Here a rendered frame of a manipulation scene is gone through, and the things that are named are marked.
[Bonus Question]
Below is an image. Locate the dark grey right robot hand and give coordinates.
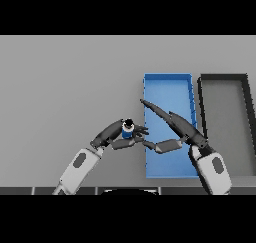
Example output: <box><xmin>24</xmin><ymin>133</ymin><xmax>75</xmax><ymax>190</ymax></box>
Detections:
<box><xmin>139</xmin><ymin>98</ymin><xmax>216</xmax><ymax>158</ymax></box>

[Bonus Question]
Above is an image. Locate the blue pipe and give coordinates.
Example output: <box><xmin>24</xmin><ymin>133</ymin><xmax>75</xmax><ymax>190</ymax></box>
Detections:
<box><xmin>121</xmin><ymin>118</ymin><xmax>136</xmax><ymax>140</ymax></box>

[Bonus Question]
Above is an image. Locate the dark grey bin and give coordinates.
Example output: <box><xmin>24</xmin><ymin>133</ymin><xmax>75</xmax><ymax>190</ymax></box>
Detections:
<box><xmin>196</xmin><ymin>73</ymin><xmax>256</xmax><ymax>179</ymax></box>

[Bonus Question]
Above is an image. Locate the blue bin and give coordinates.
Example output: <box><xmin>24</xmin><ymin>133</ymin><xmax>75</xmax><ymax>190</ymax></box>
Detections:
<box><xmin>142</xmin><ymin>72</ymin><xmax>201</xmax><ymax>179</ymax></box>

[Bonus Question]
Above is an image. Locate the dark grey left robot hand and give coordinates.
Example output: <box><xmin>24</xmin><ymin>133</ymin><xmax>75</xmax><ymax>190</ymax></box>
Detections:
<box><xmin>89</xmin><ymin>118</ymin><xmax>150</xmax><ymax>151</ymax></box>

